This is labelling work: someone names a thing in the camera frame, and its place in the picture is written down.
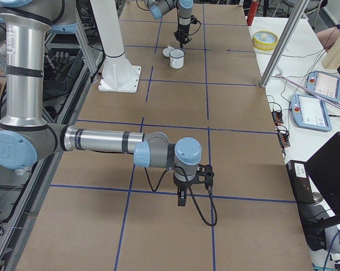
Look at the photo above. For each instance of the metal rod with clamp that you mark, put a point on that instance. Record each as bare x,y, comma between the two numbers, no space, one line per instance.
310,92

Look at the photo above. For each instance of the white enamel mug blue rim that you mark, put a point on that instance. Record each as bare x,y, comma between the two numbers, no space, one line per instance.
176,58

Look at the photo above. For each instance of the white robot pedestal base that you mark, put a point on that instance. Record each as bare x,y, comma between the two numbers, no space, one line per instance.
118,74

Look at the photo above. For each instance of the black computer box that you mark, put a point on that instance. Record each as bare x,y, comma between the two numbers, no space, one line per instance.
318,227

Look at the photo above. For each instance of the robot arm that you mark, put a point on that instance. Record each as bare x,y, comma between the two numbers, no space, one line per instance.
184,16
26,137

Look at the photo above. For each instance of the black laptop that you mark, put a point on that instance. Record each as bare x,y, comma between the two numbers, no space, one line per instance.
323,168

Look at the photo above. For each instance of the near teach pendant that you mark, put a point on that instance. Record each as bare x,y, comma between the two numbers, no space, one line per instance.
310,113

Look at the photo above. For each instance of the far teach pendant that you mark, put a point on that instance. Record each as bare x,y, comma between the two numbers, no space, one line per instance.
325,84

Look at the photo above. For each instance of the red cylinder bottle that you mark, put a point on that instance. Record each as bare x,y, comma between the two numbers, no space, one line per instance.
252,12

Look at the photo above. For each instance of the clear plastic funnel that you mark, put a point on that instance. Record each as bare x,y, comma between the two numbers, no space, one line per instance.
172,43

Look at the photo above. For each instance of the white enamel cup lid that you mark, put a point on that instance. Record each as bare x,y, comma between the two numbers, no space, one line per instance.
166,51

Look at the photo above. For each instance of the aluminium frame post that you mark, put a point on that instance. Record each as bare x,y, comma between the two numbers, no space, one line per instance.
287,32

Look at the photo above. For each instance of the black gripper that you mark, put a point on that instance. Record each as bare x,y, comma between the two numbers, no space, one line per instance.
181,186
183,29

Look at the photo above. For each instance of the yellow tape roll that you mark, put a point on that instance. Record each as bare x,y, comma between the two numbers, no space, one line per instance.
264,40

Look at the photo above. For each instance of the teach pendant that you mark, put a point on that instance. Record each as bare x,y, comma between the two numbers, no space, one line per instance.
325,84
310,113

